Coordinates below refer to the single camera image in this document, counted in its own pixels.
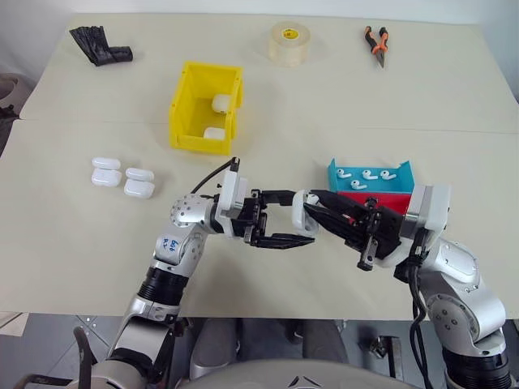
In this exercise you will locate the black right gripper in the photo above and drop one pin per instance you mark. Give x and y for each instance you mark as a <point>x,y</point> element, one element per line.
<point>383,231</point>

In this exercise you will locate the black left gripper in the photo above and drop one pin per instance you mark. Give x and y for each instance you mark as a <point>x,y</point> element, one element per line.
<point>253,216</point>

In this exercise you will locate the white earbud case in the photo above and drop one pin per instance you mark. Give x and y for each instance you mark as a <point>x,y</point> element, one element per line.
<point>299,215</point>
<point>221,103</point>
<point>140,186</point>
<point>214,133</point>
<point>106,176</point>

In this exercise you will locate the white earbud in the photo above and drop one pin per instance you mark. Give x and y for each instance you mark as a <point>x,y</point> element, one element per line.
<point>344,174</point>
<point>368,174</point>
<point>357,186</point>
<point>387,175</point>
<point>311,198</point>

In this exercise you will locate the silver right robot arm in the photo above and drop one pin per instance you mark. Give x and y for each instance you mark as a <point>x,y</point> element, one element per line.
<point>466,296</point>

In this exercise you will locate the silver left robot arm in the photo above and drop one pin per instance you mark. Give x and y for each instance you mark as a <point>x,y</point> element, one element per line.
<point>182,251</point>

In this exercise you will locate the white closed earbud case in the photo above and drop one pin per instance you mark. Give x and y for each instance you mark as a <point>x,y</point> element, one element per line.
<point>221,103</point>
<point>214,133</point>

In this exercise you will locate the yellow plastic bin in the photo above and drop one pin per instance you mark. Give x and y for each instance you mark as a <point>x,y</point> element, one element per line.
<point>182,109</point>

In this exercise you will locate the red plastic tray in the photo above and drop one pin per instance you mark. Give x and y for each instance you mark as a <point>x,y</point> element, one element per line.
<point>389,200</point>

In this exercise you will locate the blue plastic tray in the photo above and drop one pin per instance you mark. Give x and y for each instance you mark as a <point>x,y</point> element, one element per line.
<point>405,182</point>

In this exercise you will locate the grey robot torso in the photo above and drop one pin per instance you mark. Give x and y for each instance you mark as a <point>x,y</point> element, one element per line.
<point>263,379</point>

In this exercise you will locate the orange black pliers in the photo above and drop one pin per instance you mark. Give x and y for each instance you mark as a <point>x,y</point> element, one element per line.
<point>379,44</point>

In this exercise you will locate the clear tape roll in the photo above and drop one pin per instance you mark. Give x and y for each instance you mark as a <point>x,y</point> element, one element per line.
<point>288,42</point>

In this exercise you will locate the black plastic bag roll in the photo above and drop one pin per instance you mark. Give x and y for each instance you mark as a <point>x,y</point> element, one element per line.
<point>97,46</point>

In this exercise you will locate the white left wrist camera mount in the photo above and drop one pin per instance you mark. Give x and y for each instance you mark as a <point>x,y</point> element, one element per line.
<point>231,194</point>

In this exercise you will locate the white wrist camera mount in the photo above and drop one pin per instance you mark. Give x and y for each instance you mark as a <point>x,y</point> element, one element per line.
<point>231,194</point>
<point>431,206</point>

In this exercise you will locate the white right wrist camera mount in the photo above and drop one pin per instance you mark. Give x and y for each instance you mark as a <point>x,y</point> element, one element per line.
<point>431,206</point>

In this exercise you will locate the metal bracket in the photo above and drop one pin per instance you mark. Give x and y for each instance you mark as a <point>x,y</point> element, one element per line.
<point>385,352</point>

